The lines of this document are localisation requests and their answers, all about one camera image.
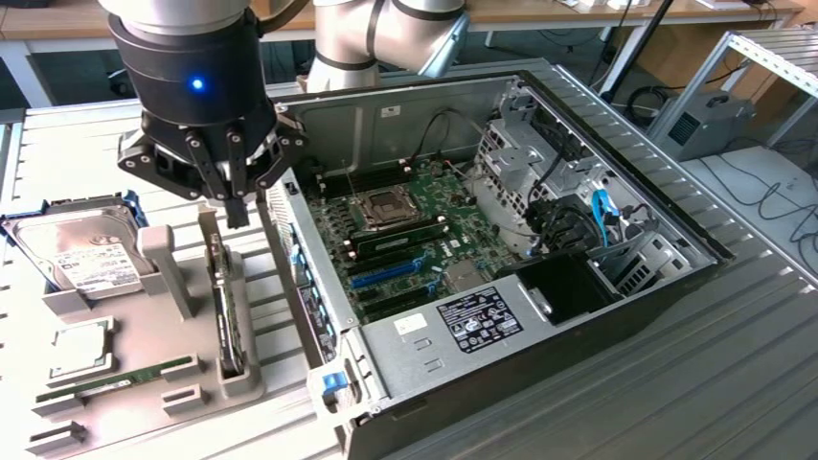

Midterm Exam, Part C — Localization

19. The blue case latch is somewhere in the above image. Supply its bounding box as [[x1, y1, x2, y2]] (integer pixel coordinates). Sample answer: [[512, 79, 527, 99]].
[[320, 371, 350, 397]]

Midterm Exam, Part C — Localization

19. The green motherboard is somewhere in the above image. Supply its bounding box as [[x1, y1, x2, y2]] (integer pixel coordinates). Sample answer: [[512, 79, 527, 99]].
[[304, 160, 510, 325]]

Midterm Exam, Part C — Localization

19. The aluminium frame rack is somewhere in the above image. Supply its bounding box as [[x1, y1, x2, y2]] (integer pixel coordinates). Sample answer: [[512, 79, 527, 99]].
[[643, 26, 818, 148]]

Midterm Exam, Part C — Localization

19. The blue wire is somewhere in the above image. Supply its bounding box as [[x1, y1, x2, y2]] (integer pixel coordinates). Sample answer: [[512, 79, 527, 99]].
[[591, 188, 620, 249]]

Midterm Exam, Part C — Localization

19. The grey parts rack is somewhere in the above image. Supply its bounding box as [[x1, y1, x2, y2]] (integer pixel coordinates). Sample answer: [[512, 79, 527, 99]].
[[23, 223, 267, 456]]

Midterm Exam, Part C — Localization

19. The silver hard disk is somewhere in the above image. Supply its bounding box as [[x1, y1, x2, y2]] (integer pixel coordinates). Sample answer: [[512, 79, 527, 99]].
[[3, 206, 145, 301]]

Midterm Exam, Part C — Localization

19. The black power cable bundle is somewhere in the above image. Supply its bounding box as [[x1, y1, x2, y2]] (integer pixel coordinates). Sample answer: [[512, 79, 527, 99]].
[[528, 196, 594, 254]]

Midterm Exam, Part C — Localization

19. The black expansion slot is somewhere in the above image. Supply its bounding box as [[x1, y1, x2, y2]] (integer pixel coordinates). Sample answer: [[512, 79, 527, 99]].
[[352, 282, 436, 306]]

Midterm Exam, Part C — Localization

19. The black graphics card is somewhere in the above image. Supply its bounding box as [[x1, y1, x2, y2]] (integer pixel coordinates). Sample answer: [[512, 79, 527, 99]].
[[195, 203, 249, 380]]

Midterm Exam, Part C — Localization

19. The hard disk drive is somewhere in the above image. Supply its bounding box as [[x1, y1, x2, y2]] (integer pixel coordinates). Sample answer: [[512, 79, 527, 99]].
[[0, 189, 152, 294]]

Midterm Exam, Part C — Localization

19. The silver drive cage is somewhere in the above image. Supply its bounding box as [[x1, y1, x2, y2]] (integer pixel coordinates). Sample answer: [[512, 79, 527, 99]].
[[475, 79, 699, 297]]

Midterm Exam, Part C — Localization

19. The dark RAM stick with label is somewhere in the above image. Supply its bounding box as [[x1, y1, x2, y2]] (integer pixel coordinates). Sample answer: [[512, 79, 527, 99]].
[[352, 231, 450, 256]]

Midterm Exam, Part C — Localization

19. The metal CPU socket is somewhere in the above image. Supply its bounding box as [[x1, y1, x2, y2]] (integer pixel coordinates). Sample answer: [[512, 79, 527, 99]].
[[348, 184, 423, 232]]

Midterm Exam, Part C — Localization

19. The green RAM stick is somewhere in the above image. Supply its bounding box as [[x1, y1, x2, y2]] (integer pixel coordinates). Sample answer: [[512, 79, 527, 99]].
[[35, 355, 195, 403]]

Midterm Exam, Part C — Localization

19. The open black PC case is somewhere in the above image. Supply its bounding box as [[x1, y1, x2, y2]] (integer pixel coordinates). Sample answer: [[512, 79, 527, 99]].
[[255, 57, 738, 460]]

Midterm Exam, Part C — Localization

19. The silver chipset heat sink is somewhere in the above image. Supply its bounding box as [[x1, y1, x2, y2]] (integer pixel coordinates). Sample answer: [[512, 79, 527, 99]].
[[443, 263, 495, 294]]

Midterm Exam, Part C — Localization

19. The black wire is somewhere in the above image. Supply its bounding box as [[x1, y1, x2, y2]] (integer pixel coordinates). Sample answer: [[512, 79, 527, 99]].
[[408, 108, 479, 164]]

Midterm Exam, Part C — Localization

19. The grey cabinet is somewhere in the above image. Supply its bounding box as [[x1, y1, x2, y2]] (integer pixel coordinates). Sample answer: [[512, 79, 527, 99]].
[[663, 89, 761, 163]]

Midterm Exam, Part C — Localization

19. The wooden desk white frame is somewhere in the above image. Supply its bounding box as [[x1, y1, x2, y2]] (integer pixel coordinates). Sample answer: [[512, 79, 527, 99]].
[[0, 0, 316, 109], [466, 0, 807, 95]]

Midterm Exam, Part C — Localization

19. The silver power supply unit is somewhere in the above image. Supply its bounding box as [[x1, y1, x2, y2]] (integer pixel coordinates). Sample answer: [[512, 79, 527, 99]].
[[348, 273, 559, 403]]

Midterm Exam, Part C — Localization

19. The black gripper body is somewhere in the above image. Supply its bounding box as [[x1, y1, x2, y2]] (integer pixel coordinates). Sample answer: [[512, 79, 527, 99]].
[[105, 8, 279, 169]]

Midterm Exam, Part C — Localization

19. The silver CPU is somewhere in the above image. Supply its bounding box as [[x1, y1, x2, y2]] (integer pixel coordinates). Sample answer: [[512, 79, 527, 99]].
[[48, 328, 111, 380]]

